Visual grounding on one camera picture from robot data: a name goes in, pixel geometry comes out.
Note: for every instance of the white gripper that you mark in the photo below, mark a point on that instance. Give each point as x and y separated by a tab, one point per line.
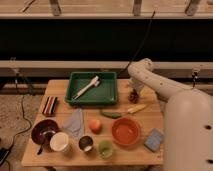
137	86

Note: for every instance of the dark red grape bunch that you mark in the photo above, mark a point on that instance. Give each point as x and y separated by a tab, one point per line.
133	96

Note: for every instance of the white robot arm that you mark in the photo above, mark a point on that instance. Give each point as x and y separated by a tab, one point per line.
188	120

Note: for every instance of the green plastic tray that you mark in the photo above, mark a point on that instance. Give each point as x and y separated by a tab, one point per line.
104	93

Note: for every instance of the white dish brush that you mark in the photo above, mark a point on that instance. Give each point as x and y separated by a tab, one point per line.
94	82

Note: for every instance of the green cucumber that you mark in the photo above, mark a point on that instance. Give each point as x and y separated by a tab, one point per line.
111	114

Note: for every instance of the orange bowl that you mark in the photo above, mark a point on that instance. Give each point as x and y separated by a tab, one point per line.
125	131

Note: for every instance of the peach fruit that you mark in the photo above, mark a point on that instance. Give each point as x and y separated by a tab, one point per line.
95	125

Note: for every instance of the blue sponge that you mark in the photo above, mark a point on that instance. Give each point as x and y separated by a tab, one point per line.
154	140

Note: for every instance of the green cup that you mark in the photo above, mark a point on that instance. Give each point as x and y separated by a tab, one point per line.
105	149

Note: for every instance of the light blue cloth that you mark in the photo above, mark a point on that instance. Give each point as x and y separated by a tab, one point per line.
74	125

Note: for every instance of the metal cup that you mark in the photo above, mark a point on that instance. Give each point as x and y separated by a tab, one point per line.
85	143

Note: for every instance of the striped brown block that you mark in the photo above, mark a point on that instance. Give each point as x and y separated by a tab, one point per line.
49	107

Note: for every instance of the white cup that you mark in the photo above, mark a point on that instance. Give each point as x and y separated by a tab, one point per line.
59	142

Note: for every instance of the dark brown bowl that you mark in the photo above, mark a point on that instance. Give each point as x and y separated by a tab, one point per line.
44	130

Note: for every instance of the black spoon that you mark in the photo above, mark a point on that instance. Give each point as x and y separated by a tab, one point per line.
44	144

